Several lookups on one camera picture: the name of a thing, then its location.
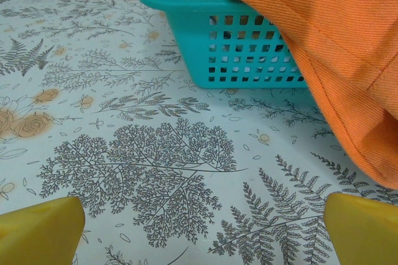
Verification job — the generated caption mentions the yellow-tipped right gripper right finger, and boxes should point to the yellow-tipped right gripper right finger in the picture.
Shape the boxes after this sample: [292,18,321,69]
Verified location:
[323,192,398,265]

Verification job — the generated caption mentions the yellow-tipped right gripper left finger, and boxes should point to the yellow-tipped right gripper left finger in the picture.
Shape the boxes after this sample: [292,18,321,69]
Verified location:
[0,196,86,265]

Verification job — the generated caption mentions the orange trousers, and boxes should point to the orange trousers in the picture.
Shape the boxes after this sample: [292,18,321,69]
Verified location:
[160,0,398,190]

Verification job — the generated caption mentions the floral patterned table mat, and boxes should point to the floral patterned table mat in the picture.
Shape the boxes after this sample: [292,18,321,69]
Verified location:
[0,0,398,265]

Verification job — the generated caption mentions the teal plastic basket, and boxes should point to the teal plastic basket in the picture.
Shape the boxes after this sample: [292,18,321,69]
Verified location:
[136,0,315,89]

